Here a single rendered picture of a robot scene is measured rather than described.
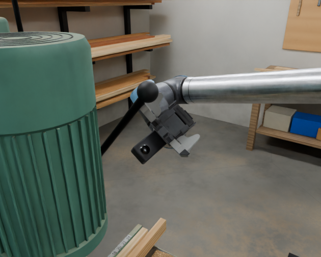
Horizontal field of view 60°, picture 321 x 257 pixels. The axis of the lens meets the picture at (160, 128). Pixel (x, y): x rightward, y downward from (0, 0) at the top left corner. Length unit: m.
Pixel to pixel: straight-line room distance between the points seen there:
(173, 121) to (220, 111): 3.40
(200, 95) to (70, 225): 0.58
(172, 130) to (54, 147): 0.34
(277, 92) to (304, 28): 2.78
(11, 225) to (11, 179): 0.07
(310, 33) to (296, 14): 0.25
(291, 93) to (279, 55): 2.88
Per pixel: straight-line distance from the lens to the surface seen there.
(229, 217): 2.37
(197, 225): 2.27
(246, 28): 3.70
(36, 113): 0.33
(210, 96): 0.85
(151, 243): 0.86
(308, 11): 3.52
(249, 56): 3.72
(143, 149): 0.65
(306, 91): 0.74
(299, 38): 3.54
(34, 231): 0.42
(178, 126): 0.64
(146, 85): 0.43
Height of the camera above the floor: 1.55
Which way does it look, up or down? 24 degrees down
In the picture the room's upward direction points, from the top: straight up
